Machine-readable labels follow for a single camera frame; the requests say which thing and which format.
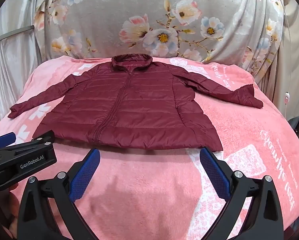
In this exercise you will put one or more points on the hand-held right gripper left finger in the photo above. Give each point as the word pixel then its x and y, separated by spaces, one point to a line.
pixel 85 177

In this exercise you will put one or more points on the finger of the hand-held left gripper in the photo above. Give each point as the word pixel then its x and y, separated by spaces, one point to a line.
pixel 45 137
pixel 4 138

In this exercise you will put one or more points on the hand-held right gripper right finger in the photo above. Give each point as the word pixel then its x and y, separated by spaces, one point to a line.
pixel 214 175

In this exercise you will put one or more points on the maroon puffer jacket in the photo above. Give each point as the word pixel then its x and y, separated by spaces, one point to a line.
pixel 139 110

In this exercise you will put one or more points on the pink printed blanket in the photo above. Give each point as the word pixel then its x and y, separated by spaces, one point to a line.
pixel 152 180

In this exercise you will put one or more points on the silver curtain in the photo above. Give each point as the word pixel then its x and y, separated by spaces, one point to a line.
pixel 17 67

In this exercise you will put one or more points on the beige curtain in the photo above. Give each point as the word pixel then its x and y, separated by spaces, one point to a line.
pixel 297 67

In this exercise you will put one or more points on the grey floral blanket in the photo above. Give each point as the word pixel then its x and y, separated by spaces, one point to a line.
pixel 139 12

